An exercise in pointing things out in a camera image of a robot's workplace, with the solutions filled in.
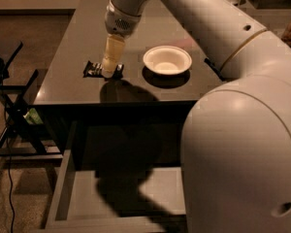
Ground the open grey top drawer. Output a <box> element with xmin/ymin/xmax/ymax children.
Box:
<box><xmin>46</xmin><ymin>121</ymin><xmax>187</xmax><ymax>233</ymax></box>

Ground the black folding stand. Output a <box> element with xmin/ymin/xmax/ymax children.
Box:
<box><xmin>0</xmin><ymin>40</ymin><xmax>62</xmax><ymax>159</ymax></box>

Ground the black chocolate rxbar wrapper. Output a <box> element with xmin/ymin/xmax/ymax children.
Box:
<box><xmin>83</xmin><ymin>61</ymin><xmax>124</xmax><ymax>80</ymax></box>

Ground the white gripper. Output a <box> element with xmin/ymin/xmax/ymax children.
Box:
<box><xmin>102</xmin><ymin>2</ymin><xmax>141</xmax><ymax>78</ymax></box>

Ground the blue rxbar wrapper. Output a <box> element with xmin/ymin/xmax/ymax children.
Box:
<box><xmin>204</xmin><ymin>58</ymin><xmax>225</xmax><ymax>82</ymax></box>

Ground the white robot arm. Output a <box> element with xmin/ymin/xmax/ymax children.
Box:
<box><xmin>105</xmin><ymin>0</ymin><xmax>291</xmax><ymax>233</ymax></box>

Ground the black cable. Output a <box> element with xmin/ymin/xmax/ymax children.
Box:
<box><xmin>1</xmin><ymin>75</ymin><xmax>16</xmax><ymax>233</ymax></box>

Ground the green packet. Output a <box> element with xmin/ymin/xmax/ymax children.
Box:
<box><xmin>24</xmin><ymin>108</ymin><xmax>43</xmax><ymax>125</ymax></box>

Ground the white paper bowl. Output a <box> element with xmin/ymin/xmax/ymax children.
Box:
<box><xmin>143</xmin><ymin>46</ymin><xmax>192</xmax><ymax>76</ymax></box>

